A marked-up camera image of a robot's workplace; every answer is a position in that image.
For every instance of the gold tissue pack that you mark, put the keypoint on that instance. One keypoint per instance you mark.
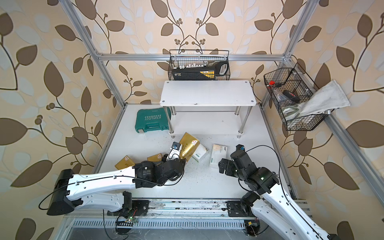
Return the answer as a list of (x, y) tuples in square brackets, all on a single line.
[(189, 145), (125, 162), (155, 158)]

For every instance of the white tissue pack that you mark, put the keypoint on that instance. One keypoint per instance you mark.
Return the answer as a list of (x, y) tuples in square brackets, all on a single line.
[(219, 152), (199, 152)]

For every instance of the white tissue pack left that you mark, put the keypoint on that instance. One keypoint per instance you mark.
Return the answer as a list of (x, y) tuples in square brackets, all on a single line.
[(199, 152)]

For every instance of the black yellow tool box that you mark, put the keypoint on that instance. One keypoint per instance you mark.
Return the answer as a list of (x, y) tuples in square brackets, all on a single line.
[(215, 71)]

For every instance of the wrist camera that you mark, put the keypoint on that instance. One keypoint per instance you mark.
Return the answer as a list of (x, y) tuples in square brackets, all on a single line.
[(240, 148), (175, 151)]

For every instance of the white tissue pack middle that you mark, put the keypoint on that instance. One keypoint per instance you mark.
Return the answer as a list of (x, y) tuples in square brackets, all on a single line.
[(219, 152)]

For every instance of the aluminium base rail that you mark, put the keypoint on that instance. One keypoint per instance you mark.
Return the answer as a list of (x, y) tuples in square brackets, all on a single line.
[(188, 208)]

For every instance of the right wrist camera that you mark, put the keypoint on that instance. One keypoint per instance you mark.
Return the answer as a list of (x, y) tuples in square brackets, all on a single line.
[(240, 148)]

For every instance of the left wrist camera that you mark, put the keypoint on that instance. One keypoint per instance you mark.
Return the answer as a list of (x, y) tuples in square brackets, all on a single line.
[(175, 151)]

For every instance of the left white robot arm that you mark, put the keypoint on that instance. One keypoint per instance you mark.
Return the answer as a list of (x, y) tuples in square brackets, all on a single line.
[(110, 190)]

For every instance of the side black wire basket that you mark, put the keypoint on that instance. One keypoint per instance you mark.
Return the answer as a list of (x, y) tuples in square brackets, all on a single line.
[(287, 90)]

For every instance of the white cloth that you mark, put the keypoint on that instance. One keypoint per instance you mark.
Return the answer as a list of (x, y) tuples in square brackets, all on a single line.
[(329, 97)]

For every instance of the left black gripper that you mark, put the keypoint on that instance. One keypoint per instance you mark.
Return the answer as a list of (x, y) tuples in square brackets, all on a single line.
[(165, 162)]

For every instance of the green plastic tool case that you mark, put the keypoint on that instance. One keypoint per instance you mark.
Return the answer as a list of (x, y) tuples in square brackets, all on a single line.
[(151, 120)]

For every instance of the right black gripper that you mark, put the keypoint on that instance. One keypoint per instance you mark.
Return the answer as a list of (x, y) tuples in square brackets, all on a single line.
[(228, 170)]

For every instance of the white two-tier shelf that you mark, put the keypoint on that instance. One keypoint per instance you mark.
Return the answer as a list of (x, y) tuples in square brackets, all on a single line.
[(207, 107)]

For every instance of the back black wire basket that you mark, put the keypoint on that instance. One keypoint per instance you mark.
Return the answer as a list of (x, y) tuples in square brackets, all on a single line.
[(185, 56)]

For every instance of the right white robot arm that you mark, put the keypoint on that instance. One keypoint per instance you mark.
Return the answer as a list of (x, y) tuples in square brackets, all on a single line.
[(268, 201)]

